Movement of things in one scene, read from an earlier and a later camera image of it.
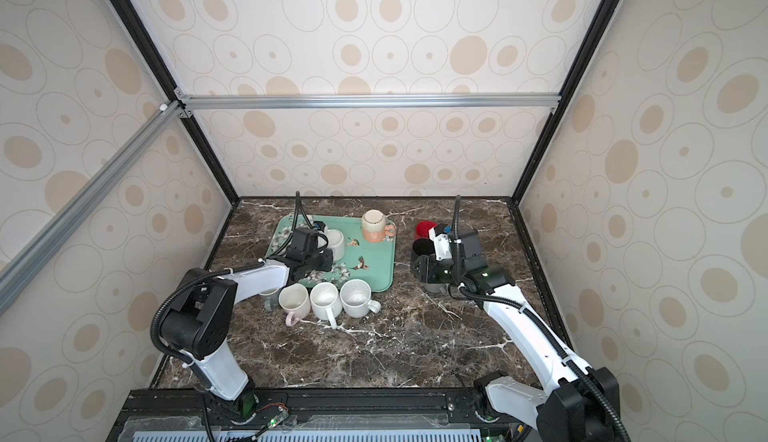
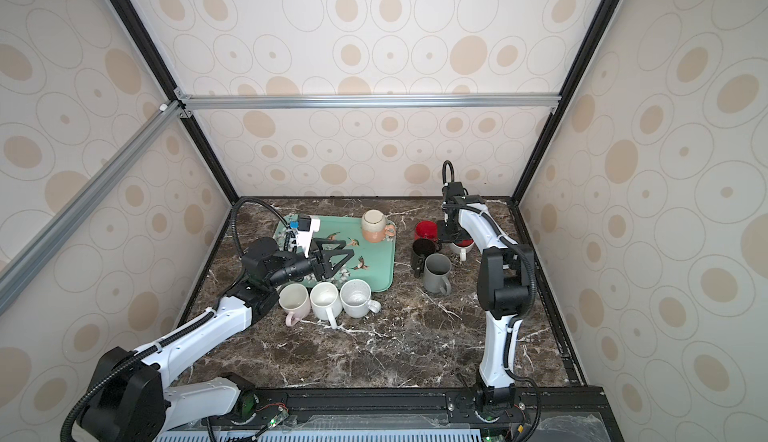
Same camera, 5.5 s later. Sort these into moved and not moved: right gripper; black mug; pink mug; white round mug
Moved: right gripper
Not moved: white round mug; pink mug; black mug
